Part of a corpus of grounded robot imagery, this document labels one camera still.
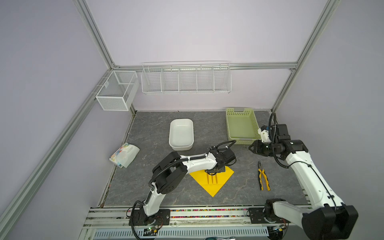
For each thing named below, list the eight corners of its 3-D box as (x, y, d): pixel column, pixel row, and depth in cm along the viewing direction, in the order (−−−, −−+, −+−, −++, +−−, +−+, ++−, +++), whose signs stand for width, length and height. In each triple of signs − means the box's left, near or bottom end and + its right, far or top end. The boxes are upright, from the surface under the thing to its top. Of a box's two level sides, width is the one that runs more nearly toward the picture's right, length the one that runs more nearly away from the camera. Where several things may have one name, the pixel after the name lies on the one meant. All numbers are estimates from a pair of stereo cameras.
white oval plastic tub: (168, 151, 101) (166, 146, 95) (172, 124, 115) (170, 118, 110) (193, 151, 100) (193, 146, 95) (194, 124, 115) (194, 118, 110)
